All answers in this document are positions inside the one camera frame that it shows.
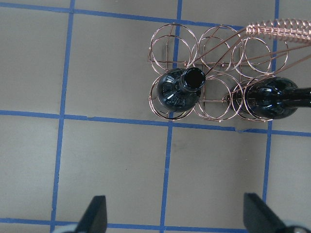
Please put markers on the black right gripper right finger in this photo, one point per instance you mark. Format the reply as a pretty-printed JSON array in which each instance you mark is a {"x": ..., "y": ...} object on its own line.
[{"x": 258, "y": 217}]

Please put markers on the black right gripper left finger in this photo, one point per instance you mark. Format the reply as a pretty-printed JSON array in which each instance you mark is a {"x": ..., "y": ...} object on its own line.
[{"x": 94, "y": 220}]

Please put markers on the dark wine bottle right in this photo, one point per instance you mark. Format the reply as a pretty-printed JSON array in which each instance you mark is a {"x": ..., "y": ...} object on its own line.
[{"x": 276, "y": 98}]

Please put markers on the dark wine bottle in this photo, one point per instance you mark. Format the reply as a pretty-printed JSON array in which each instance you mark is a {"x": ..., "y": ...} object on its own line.
[
  {"x": 179, "y": 89},
  {"x": 276, "y": 98}
]

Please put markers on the dark wine bottle left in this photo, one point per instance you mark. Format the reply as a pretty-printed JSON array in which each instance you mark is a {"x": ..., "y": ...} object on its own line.
[{"x": 179, "y": 89}]

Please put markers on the copper wire wine basket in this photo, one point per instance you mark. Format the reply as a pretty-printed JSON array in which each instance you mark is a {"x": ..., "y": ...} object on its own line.
[{"x": 231, "y": 60}]

